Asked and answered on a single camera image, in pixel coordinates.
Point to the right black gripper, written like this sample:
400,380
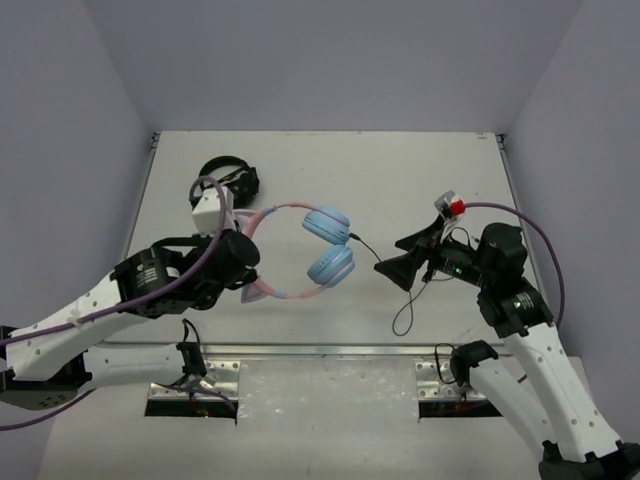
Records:
403,268

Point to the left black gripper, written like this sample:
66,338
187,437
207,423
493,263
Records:
247,276

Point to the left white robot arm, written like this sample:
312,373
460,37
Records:
57,359

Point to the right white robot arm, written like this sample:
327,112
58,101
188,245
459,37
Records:
560,423

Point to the black headphones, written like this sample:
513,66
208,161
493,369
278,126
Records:
243,181

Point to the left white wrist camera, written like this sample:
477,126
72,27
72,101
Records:
211,212

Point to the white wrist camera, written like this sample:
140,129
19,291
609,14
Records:
211,212
450,206

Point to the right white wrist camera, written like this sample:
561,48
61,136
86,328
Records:
450,206

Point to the left metal mounting bracket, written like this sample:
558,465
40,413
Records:
220,384

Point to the metal mounting bracket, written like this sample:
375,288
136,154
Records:
435,383
220,384

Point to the right metal mounting bracket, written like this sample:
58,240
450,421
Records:
435,383

